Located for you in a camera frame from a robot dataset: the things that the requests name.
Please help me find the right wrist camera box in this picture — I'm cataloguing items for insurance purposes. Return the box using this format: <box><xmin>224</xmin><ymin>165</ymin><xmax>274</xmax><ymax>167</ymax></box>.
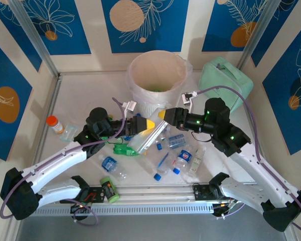
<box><xmin>181</xmin><ymin>90</ymin><xmax>199</xmax><ymax>113</ymax></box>

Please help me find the right gripper thin black cable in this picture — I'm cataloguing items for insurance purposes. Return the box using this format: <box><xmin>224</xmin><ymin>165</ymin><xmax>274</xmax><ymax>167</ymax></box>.
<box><xmin>191</xmin><ymin>130</ymin><xmax>214</xmax><ymax>143</ymax></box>

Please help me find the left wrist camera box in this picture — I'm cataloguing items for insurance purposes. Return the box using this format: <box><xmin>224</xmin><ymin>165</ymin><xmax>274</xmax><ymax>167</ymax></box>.
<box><xmin>122</xmin><ymin>99</ymin><xmax>138</xmax><ymax>118</ymax></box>

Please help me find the large blue label bottle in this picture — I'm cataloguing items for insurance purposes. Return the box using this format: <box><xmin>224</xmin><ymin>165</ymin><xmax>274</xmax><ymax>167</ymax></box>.
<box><xmin>97</xmin><ymin>154</ymin><xmax>128</xmax><ymax>182</ymax></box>

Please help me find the white plastic bin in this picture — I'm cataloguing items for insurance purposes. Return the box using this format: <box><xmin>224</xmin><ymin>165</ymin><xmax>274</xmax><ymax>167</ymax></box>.
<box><xmin>129</xmin><ymin>50</ymin><xmax>189</xmax><ymax>118</ymax></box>

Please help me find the aluminium table edge rail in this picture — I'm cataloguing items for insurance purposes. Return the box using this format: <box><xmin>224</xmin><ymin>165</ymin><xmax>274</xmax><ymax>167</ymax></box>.
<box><xmin>35</xmin><ymin>180</ymin><xmax>284</xmax><ymax>206</ymax></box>

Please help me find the gripper thin black cable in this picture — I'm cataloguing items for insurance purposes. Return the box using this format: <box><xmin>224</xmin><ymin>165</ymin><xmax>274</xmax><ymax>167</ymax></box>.
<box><xmin>191</xmin><ymin>130</ymin><xmax>214</xmax><ymax>143</ymax></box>
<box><xmin>107</xmin><ymin>137</ymin><xmax>124</xmax><ymax>146</ymax></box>

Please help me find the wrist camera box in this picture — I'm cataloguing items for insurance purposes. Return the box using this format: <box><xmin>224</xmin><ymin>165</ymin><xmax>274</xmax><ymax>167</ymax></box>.
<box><xmin>181</xmin><ymin>90</ymin><xmax>199</xmax><ymax>113</ymax></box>
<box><xmin>122</xmin><ymin>99</ymin><xmax>138</xmax><ymax>118</ymax></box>

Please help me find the mint green zip case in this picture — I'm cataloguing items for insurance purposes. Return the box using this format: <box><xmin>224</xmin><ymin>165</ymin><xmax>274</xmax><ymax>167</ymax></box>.
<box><xmin>199</xmin><ymin>56</ymin><xmax>254</xmax><ymax>113</ymax></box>

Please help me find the clear bottle with blue cap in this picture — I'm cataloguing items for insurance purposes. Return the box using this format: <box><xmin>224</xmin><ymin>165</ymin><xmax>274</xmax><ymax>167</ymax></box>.
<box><xmin>153</xmin><ymin>151</ymin><xmax>176</xmax><ymax>182</ymax></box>

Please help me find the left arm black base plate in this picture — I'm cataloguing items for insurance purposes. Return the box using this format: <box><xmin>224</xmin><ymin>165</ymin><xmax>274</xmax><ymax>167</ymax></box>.
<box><xmin>72</xmin><ymin>185</ymin><xmax>106</xmax><ymax>204</ymax></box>

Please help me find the aluminium frame post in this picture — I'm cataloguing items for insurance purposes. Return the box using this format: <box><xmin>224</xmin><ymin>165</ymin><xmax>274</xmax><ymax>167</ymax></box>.
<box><xmin>9</xmin><ymin>0</ymin><xmax>60</xmax><ymax>78</ymax></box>
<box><xmin>237</xmin><ymin>0</ymin><xmax>279</xmax><ymax>71</ymax></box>

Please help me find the grey slotted cable duct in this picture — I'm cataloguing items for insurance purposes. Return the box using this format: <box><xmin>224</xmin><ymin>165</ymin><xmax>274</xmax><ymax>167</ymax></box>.
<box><xmin>32</xmin><ymin>203</ymin><xmax>214</xmax><ymax>217</ymax></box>

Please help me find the small clear plastic packet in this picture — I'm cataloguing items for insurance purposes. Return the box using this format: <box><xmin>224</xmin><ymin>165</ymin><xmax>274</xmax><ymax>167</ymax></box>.
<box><xmin>60</xmin><ymin>122</ymin><xmax>79</xmax><ymax>143</ymax></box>

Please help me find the round logo bottle blue cap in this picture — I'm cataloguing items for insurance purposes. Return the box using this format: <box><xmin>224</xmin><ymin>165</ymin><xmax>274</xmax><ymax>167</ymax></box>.
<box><xmin>172</xmin><ymin>148</ymin><xmax>193</xmax><ymax>175</ymax></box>

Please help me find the clear bottle blue white label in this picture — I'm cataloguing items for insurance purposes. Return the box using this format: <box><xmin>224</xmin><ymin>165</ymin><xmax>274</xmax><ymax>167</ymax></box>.
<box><xmin>165</xmin><ymin>133</ymin><xmax>187</xmax><ymax>150</ymax></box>

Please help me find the left gripper thin black cable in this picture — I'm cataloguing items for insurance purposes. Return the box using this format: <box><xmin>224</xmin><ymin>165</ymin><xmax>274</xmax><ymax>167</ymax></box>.
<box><xmin>107</xmin><ymin>137</ymin><xmax>124</xmax><ymax>146</ymax></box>

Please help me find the clear spray bottle white label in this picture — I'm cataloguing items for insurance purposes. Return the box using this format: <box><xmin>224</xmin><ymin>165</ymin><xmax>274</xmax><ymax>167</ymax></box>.
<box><xmin>187</xmin><ymin>147</ymin><xmax>207</xmax><ymax>178</ymax></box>

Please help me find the orange capped pill bottle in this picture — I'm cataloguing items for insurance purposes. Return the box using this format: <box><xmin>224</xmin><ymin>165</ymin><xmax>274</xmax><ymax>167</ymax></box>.
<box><xmin>45</xmin><ymin>115</ymin><xmax>65</xmax><ymax>134</ymax></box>

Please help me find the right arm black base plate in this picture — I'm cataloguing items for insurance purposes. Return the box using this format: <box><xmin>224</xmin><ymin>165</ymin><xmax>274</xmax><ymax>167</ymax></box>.
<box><xmin>192</xmin><ymin>182</ymin><xmax>231</xmax><ymax>201</ymax></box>

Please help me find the black base connector block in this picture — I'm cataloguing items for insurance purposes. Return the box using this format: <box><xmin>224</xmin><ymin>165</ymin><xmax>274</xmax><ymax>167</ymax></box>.
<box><xmin>70</xmin><ymin>202</ymin><xmax>91</xmax><ymax>221</ymax></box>
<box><xmin>212</xmin><ymin>200</ymin><xmax>239</xmax><ymax>219</ymax></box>

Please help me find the grey steel panel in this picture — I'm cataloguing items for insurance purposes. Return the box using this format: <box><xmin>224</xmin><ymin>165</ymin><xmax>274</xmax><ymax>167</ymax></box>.
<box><xmin>15</xmin><ymin>216</ymin><xmax>291</xmax><ymax>241</ymax></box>

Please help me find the light green cylinder can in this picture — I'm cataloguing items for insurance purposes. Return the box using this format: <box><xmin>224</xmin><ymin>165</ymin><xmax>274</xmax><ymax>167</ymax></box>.
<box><xmin>99</xmin><ymin>176</ymin><xmax>121</xmax><ymax>203</ymax></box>

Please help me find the aluminium side rail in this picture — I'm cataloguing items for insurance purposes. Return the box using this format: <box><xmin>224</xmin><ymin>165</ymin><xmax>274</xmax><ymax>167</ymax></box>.
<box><xmin>27</xmin><ymin>74</ymin><xmax>63</xmax><ymax>176</ymax></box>

